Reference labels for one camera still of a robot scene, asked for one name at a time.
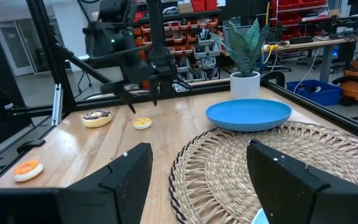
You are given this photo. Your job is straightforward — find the rack with red bins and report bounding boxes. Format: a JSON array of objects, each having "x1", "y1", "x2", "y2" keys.
[{"x1": 272, "y1": 0, "x2": 328, "y2": 27}]

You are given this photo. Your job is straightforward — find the green snake plant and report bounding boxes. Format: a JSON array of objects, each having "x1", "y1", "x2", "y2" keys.
[{"x1": 209, "y1": 17, "x2": 270, "y2": 78}]

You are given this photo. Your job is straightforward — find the round woven placemat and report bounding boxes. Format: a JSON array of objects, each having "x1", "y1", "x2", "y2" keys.
[{"x1": 168, "y1": 120, "x2": 358, "y2": 224}]

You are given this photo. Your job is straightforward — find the yellow extension cord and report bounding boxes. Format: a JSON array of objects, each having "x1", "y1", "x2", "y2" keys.
[{"x1": 261, "y1": 9, "x2": 279, "y2": 65}]

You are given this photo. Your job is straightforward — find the white plant pot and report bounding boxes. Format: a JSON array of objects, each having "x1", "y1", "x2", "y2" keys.
[{"x1": 229, "y1": 71, "x2": 261, "y2": 100}]

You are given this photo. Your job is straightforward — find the small yellow-sprinkled donut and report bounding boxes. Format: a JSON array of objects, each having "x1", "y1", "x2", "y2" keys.
[{"x1": 132, "y1": 116, "x2": 153, "y2": 131}]

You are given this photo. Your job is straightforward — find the shelf with orange bins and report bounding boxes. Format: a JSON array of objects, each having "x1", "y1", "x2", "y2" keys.
[{"x1": 132, "y1": 9, "x2": 222, "y2": 91}]

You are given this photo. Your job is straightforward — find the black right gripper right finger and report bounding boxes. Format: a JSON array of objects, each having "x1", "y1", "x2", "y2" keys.
[{"x1": 246, "y1": 139, "x2": 358, "y2": 224}]

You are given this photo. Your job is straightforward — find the blue storage bin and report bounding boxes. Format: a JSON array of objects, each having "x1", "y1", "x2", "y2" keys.
[{"x1": 286, "y1": 79, "x2": 344, "y2": 106}]

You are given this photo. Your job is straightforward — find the small orange-sprinkled donut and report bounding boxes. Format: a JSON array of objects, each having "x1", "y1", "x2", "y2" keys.
[{"x1": 12, "y1": 159, "x2": 44, "y2": 183}]

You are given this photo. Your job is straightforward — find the orange shop vacuum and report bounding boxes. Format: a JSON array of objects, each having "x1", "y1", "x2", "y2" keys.
[{"x1": 333, "y1": 49, "x2": 358, "y2": 110}]

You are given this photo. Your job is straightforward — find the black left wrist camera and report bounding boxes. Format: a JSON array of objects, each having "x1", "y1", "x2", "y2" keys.
[{"x1": 84, "y1": 18, "x2": 127, "y2": 58}]

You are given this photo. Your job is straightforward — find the grey door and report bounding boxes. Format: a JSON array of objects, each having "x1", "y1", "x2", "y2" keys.
[{"x1": 0, "y1": 21, "x2": 35, "y2": 77}]

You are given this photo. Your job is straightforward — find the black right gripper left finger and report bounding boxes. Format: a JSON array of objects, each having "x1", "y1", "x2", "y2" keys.
[{"x1": 57, "y1": 142, "x2": 154, "y2": 224}]

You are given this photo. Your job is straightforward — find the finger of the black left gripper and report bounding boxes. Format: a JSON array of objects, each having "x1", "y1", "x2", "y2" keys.
[
  {"x1": 100, "y1": 81, "x2": 136, "y2": 114},
  {"x1": 150, "y1": 74, "x2": 163, "y2": 106}
]

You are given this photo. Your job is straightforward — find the dark blue plate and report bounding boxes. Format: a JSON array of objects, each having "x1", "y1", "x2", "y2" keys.
[{"x1": 205, "y1": 98, "x2": 293, "y2": 132}]

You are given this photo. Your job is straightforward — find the light blue plate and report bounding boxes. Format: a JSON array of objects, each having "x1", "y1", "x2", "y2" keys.
[{"x1": 250, "y1": 207, "x2": 270, "y2": 224}]

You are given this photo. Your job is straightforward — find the wooden workbench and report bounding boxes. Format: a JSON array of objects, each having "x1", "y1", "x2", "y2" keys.
[{"x1": 261, "y1": 34, "x2": 358, "y2": 83}]

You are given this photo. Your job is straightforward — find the silver metal bracket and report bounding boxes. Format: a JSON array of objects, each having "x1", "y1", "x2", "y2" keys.
[{"x1": 51, "y1": 83, "x2": 63, "y2": 127}]

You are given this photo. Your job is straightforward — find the large chocolate-iced donut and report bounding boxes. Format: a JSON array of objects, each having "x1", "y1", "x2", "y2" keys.
[{"x1": 81, "y1": 108, "x2": 113, "y2": 129}]

